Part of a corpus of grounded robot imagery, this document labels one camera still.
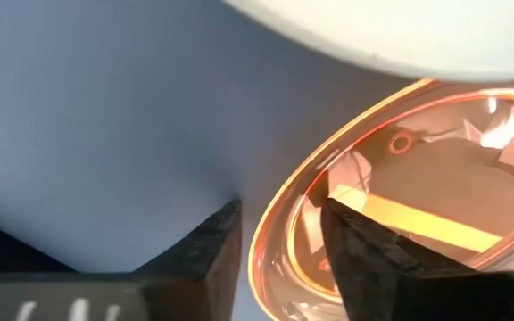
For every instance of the orange transparent plate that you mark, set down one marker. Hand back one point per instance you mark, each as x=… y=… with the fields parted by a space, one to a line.
x=417 y=169

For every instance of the pale blue plate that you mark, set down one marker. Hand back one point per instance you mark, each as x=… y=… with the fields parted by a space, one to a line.
x=395 y=31

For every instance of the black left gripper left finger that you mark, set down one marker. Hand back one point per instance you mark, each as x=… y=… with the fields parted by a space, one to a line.
x=203 y=267

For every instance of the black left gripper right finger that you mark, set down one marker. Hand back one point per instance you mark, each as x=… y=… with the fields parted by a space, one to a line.
x=364 y=258

